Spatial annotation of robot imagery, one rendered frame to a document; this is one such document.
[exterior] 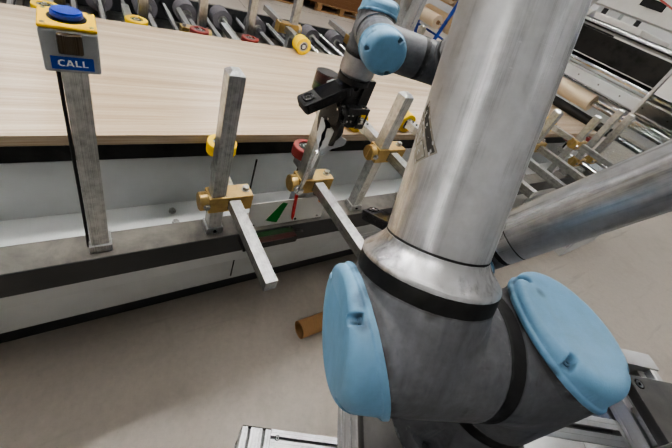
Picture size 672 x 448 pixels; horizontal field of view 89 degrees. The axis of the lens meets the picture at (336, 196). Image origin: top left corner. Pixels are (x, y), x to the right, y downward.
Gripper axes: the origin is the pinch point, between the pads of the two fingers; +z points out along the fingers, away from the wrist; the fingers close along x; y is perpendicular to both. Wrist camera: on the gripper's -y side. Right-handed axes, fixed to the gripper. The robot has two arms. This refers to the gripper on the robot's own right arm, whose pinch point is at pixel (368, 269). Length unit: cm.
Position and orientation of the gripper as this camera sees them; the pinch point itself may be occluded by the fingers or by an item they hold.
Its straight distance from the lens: 88.7
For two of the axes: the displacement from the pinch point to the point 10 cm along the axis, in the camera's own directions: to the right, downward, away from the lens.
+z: -3.2, 7.3, 6.0
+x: 8.2, -1.1, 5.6
